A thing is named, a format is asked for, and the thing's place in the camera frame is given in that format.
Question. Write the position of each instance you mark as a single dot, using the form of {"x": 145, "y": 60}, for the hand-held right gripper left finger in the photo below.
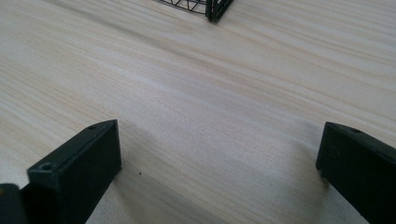
{"x": 84, "y": 174}

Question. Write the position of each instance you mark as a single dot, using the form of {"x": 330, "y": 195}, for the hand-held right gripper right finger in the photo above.
{"x": 358, "y": 168}

